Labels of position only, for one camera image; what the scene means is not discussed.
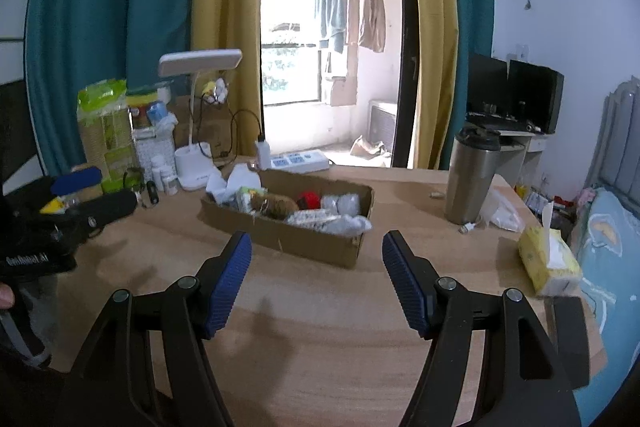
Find small yellow white toy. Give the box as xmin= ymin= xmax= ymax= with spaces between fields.
xmin=202 ymin=78 xmax=230 ymax=105

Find clear plastic bag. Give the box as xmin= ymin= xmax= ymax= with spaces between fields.
xmin=482 ymin=187 xmax=526 ymax=233

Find black monitor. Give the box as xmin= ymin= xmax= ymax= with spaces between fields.
xmin=467 ymin=53 xmax=510 ymax=118
xmin=507 ymin=59 xmax=565 ymax=135

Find white desk lamp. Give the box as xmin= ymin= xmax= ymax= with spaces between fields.
xmin=159 ymin=49 xmax=243 ymax=192

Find hanging beige shirt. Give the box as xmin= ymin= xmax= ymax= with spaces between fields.
xmin=342 ymin=0 xmax=391 ymax=54

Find dark chair back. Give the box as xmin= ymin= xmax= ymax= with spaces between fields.
xmin=0 ymin=79 xmax=47 ymax=198

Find white power strip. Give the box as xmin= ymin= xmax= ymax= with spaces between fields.
xmin=255 ymin=149 xmax=331 ymax=172

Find steel tumbler with black lid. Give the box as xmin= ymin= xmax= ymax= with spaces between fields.
xmin=444 ymin=125 xmax=502 ymax=225

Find light blue printed blanket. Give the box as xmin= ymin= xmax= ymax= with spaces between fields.
xmin=570 ymin=187 xmax=640 ymax=427

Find white fluffy socks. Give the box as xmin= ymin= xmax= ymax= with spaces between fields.
xmin=320 ymin=193 xmax=362 ymax=215

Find black charger cable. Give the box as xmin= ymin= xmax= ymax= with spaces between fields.
xmin=200 ymin=94 xmax=264 ymax=160

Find white woven basket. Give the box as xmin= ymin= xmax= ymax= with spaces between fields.
xmin=132 ymin=127 xmax=176 ymax=180

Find hanging blue-grey shirt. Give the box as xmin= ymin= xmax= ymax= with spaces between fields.
xmin=315 ymin=0 xmax=347 ymax=54

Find brown carton behind lamp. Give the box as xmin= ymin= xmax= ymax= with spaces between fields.
xmin=167 ymin=99 xmax=238 ymax=162

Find brown cardboard box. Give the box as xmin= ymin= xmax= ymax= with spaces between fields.
xmin=200 ymin=164 xmax=376 ymax=269

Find cardboard box on balcony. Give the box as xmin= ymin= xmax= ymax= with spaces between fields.
xmin=325 ymin=77 xmax=358 ymax=108

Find white balcony appliance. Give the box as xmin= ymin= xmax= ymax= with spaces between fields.
xmin=367 ymin=99 xmax=398 ymax=152

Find yellow tissue pack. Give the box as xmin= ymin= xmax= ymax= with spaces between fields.
xmin=517 ymin=202 xmax=583 ymax=298

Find white plastic bag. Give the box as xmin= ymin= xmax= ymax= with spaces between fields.
xmin=327 ymin=213 xmax=374 ymax=236
xmin=206 ymin=163 xmax=262 ymax=208

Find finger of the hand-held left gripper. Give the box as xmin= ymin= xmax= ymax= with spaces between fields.
xmin=50 ymin=165 xmax=103 ymax=198
xmin=70 ymin=190 xmax=138 ymax=233

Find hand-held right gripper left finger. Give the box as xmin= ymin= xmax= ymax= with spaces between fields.
xmin=55 ymin=231 xmax=253 ymax=427

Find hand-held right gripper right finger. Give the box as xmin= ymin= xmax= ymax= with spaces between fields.
xmin=381 ymin=229 xmax=583 ymax=427

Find green snack packet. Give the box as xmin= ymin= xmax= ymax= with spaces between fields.
xmin=76 ymin=79 xmax=136 ymax=192

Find cardboard scraps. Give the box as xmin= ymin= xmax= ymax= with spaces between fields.
xmin=350 ymin=136 xmax=388 ymax=156

